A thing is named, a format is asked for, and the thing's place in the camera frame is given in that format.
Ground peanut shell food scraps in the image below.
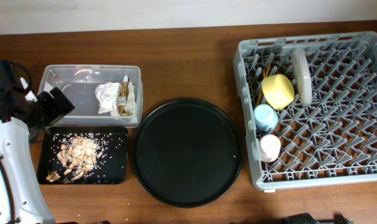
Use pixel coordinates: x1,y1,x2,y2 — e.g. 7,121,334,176
45,133,108,184

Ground white tissue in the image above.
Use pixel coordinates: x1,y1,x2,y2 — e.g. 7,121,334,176
95,82,136,116

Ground gold snack wrapper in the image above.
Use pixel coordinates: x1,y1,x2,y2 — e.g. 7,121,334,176
118,75,136,116

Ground blue plastic cup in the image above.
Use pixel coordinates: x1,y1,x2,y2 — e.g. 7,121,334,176
254,104,278,131

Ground pink plastic cup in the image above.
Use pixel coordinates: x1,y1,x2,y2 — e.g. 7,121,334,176
259,134,281,162

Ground yellow bowl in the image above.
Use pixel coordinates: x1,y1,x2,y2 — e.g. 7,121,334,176
262,74,295,110

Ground grey round plate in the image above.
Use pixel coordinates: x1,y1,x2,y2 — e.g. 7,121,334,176
291,49,312,105

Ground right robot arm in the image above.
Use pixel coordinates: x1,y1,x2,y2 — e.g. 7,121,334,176
282,213,355,224

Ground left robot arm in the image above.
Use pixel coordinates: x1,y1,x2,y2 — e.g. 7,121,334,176
0,60,74,223

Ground grey dishwasher rack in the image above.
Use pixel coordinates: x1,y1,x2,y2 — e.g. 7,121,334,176
233,31,377,192

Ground clear plastic bin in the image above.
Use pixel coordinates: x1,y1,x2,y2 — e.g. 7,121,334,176
38,64,143,128

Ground black rectangular tray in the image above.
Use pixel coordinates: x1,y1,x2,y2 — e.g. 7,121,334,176
37,126,129,185

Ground round black serving tray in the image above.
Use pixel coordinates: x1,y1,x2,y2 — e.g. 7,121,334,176
132,98,243,208

